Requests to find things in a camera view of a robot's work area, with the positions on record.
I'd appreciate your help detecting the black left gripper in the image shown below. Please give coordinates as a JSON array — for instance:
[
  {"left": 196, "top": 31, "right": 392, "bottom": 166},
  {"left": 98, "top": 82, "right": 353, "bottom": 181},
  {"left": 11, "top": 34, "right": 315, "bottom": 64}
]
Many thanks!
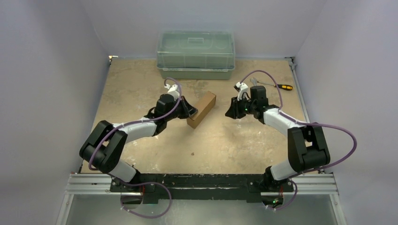
[{"left": 165, "top": 96, "right": 196, "bottom": 122}]

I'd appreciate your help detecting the brown cardboard box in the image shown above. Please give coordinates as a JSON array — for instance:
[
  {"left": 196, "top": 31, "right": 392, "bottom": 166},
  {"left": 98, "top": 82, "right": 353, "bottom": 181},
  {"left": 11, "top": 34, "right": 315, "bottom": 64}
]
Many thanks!
[{"left": 186, "top": 91, "right": 216, "bottom": 129}]

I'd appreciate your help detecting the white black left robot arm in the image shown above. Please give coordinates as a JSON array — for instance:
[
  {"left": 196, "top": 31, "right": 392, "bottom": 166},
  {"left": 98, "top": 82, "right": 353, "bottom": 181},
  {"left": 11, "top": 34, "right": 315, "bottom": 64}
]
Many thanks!
[{"left": 79, "top": 94, "right": 198, "bottom": 192}]

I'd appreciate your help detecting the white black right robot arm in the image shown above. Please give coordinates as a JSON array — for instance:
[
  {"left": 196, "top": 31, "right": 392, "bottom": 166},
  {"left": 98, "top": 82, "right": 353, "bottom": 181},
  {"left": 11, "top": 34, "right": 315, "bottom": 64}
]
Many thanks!
[{"left": 225, "top": 82, "right": 330, "bottom": 191}]

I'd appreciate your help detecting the silver open-end wrench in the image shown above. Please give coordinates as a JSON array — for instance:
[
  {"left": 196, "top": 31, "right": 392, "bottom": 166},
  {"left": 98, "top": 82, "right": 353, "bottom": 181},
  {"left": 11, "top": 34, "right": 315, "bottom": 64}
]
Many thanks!
[{"left": 250, "top": 77, "right": 258, "bottom": 86}]

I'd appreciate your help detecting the green clear-lid plastic toolbox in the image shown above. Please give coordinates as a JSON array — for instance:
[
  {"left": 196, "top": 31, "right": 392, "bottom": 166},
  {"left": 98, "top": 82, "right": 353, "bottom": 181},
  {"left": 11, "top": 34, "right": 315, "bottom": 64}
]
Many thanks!
[{"left": 156, "top": 30, "right": 236, "bottom": 80}]

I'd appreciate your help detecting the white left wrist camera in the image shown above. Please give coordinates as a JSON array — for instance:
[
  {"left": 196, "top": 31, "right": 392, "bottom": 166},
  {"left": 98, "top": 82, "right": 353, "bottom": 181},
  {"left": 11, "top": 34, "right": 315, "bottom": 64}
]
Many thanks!
[{"left": 165, "top": 84, "right": 180, "bottom": 100}]

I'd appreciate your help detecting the black yellow handled screwdriver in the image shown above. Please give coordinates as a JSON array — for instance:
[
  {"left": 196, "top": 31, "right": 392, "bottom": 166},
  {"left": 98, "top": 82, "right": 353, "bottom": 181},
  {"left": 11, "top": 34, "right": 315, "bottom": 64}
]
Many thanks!
[{"left": 257, "top": 81, "right": 293, "bottom": 91}]

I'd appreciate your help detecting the grey corner cable conduit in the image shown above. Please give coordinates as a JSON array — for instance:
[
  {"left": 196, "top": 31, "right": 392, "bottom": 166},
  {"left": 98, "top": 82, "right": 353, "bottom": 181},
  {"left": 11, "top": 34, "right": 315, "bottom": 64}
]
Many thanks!
[{"left": 285, "top": 57, "right": 326, "bottom": 174}]

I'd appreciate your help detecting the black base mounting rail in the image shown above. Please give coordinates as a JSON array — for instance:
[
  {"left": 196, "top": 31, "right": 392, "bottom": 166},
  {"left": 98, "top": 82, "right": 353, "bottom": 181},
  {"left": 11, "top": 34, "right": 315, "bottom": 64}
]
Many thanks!
[{"left": 110, "top": 173, "right": 294, "bottom": 206}]

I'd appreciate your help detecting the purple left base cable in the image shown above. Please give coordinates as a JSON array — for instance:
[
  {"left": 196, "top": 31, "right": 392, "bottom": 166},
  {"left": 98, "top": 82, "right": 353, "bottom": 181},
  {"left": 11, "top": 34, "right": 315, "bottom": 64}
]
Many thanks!
[{"left": 120, "top": 181, "right": 173, "bottom": 219}]

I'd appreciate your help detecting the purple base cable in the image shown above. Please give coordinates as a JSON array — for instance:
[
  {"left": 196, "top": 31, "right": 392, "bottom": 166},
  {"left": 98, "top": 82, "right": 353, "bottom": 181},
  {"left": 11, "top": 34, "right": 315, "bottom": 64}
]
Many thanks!
[
  {"left": 120, "top": 181, "right": 173, "bottom": 219},
  {"left": 265, "top": 180, "right": 298, "bottom": 212}
]

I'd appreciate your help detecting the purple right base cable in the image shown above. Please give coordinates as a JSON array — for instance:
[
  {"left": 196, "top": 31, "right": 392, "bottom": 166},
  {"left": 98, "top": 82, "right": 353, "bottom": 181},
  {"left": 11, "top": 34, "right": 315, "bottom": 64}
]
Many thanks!
[{"left": 265, "top": 180, "right": 298, "bottom": 212}]

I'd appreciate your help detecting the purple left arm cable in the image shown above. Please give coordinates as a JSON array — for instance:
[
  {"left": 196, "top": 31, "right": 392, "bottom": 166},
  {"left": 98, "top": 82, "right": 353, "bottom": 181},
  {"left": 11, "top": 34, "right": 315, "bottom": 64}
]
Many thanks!
[{"left": 88, "top": 77, "right": 183, "bottom": 187}]

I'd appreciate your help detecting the aluminium frame extrusion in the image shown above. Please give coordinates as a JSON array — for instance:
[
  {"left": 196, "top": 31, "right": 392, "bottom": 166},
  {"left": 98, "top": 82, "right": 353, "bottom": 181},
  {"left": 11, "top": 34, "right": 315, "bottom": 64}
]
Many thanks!
[{"left": 65, "top": 173, "right": 338, "bottom": 196}]

